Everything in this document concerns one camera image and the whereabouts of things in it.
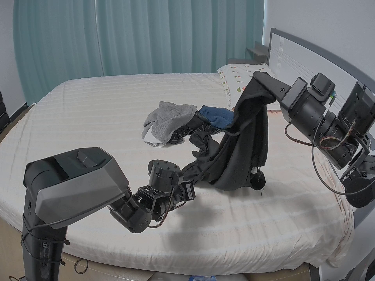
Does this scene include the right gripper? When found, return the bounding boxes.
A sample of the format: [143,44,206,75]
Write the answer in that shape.
[253,71,337,142]

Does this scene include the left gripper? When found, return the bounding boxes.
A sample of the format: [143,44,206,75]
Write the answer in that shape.
[175,181,196,208]

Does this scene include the black T-shirt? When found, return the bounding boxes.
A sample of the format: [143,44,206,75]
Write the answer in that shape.
[182,78,276,193]

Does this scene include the pile of clothes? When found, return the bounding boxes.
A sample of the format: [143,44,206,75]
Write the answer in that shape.
[142,101,235,147]

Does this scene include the bed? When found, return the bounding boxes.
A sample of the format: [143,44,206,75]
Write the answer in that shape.
[0,28,375,281]

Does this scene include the grey bedside table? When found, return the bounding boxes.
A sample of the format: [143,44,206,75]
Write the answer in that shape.
[228,41,269,65]

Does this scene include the white printed pillow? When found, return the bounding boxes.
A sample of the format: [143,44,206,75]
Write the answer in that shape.
[217,64,276,110]

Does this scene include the blue-green curtain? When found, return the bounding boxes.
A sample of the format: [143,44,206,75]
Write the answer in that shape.
[96,0,265,77]
[13,0,104,105]

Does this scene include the black chest of drawers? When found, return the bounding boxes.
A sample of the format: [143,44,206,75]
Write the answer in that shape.
[0,91,11,134]

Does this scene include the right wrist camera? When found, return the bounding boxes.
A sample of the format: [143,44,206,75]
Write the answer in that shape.
[310,73,336,102]

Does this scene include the black cable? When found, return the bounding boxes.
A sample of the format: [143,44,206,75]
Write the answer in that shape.
[21,187,131,245]
[285,124,312,146]
[312,107,354,195]

